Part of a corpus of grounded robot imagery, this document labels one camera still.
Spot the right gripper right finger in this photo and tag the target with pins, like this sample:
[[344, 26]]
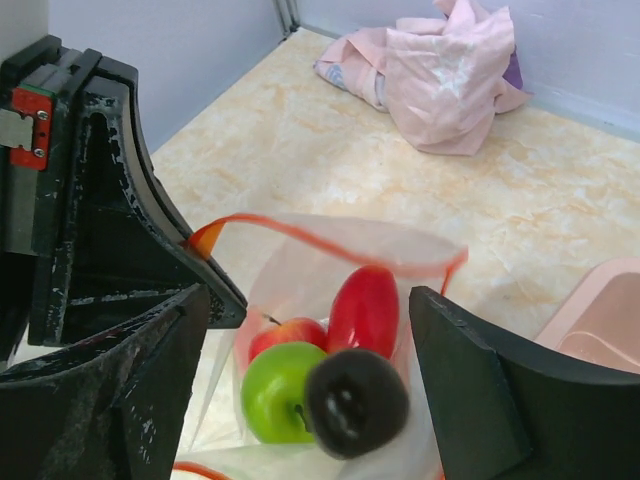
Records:
[[504, 407]]

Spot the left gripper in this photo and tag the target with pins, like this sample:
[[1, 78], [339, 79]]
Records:
[[81, 208]]

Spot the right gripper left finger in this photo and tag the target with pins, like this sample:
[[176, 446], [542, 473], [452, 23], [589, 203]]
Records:
[[111, 406]]

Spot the pink plastic bin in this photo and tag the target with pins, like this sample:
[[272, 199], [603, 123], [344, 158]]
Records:
[[599, 321]]

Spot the dark plum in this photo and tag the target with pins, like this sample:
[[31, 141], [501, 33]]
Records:
[[354, 402]]

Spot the green apple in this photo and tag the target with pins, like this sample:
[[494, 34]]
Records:
[[272, 392]]

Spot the large red apple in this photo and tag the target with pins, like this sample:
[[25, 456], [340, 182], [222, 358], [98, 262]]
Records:
[[365, 312]]

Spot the clear zip top bag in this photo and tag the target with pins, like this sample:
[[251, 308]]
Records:
[[313, 256]]

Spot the small red apple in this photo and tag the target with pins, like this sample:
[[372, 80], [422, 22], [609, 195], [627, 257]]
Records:
[[298, 329]]

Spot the pink crumpled cloth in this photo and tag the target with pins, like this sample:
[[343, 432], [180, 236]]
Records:
[[442, 81]]

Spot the left metal frame post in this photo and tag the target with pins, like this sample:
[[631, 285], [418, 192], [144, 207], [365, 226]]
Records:
[[288, 15]]

